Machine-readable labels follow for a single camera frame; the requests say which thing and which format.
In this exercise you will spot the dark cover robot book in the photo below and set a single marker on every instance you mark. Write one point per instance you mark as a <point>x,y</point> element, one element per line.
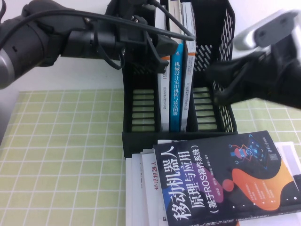
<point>223,176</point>

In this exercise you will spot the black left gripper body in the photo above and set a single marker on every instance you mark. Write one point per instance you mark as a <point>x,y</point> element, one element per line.
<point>122,44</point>

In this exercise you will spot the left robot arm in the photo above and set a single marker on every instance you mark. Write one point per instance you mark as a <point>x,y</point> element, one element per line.
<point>35,42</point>

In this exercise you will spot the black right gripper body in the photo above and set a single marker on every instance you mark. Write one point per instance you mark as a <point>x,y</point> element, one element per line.
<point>263,70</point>

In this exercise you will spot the white spine book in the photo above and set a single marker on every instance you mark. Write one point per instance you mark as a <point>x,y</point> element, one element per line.
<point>163,99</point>

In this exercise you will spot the blue spine book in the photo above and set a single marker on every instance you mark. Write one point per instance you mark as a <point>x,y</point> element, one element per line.
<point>176,89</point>

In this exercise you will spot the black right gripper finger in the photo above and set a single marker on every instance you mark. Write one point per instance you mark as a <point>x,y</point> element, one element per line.
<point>225,68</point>
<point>229,95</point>

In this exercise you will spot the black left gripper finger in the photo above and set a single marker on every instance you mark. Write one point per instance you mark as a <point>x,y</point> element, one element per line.
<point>162,63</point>
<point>167,44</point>

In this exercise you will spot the green checked tablecloth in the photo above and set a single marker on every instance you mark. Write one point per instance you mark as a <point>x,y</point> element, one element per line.
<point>58,153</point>

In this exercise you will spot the white book dark text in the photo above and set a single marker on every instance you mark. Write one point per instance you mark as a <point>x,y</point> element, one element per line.
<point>137,179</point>

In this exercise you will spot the plain white book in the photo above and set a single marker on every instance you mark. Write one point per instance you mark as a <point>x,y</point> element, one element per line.
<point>129,188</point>

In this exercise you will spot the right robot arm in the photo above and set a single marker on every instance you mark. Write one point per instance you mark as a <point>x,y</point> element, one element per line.
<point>291,70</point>

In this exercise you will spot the black plastic book holder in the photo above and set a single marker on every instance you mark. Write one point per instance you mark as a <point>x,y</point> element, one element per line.
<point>138,113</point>

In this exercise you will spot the white orange ROS2 book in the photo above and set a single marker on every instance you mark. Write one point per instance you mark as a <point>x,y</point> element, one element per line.
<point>187,94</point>

